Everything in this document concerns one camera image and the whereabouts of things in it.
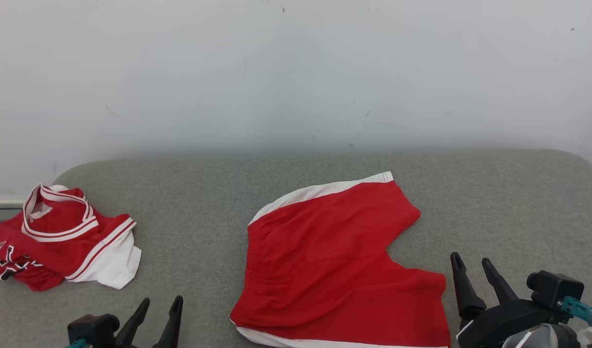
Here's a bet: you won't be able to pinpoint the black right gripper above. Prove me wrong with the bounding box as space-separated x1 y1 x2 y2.
450 252 567 348

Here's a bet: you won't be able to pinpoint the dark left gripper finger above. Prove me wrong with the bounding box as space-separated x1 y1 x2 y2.
153 296 184 348
115 298 151 348

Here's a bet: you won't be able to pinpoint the red white basketball jersey shirt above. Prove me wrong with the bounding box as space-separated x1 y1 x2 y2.
0 184 142 292

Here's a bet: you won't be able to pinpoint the red shorts with white trim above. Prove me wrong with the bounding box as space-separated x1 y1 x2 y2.
230 172 451 348

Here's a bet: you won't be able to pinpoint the teal right camera connector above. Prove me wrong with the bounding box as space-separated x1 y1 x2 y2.
559 296 592 330

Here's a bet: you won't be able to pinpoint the white wall baseboard strip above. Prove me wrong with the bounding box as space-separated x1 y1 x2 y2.
0 198 27 223

